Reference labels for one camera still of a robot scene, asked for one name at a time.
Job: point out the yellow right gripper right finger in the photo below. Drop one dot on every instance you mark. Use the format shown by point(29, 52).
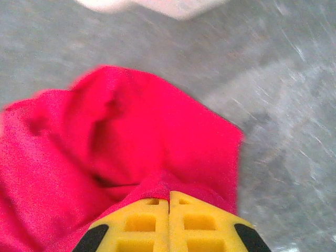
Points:
point(199, 225)

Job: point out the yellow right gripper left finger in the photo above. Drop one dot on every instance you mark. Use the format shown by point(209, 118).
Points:
point(139, 225)

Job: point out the red t-shirt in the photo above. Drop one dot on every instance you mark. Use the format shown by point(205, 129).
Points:
point(105, 144)

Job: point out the white perforated plastic basket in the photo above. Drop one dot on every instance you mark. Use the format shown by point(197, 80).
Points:
point(157, 6)

